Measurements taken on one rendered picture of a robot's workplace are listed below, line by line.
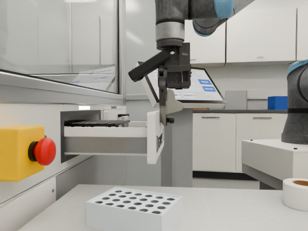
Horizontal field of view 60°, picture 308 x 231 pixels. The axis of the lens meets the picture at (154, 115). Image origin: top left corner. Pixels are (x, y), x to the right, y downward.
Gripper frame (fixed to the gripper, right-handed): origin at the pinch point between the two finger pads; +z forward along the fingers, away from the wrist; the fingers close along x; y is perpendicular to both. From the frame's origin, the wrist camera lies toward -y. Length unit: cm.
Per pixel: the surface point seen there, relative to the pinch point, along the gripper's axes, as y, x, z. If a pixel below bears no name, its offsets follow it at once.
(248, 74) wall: 106, 342, -51
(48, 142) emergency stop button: -13.9, -33.6, 1.3
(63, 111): -21.0, -12.8, -2.9
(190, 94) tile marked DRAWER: 11, 85, -11
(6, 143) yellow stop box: -18.2, -36.5, 1.1
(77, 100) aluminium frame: -20.7, -5.7, -5.5
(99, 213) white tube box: -7.1, -32.2, 11.8
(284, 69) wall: 156, 338, -57
